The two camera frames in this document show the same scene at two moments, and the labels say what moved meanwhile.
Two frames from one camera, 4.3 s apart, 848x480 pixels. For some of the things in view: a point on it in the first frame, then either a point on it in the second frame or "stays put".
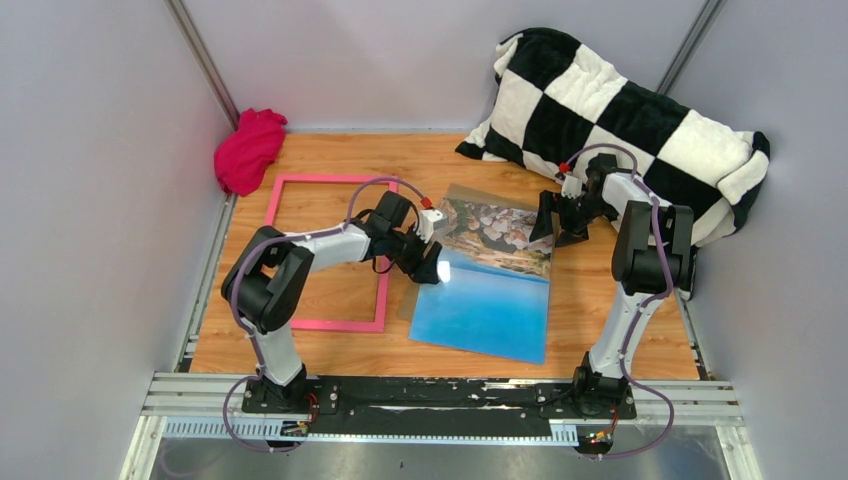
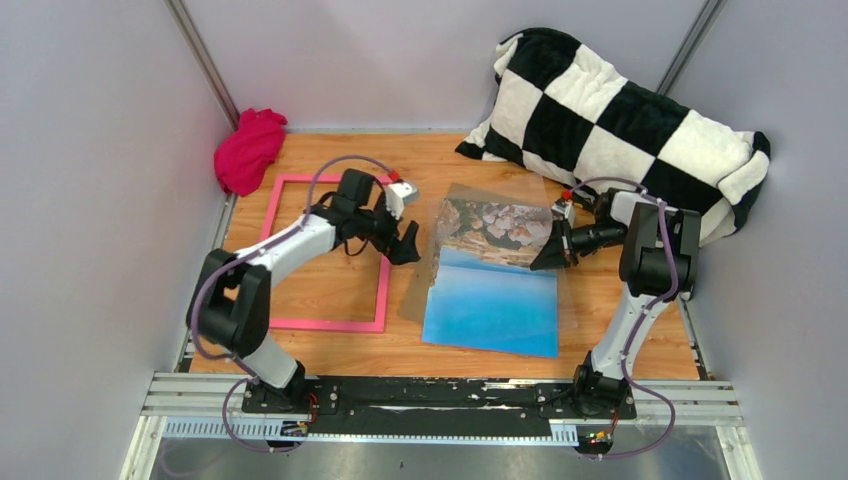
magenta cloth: x=241 y=161 stays put
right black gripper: x=571 y=233 → x=558 y=252
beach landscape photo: x=494 y=294 stays put
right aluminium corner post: x=705 y=19 stays put
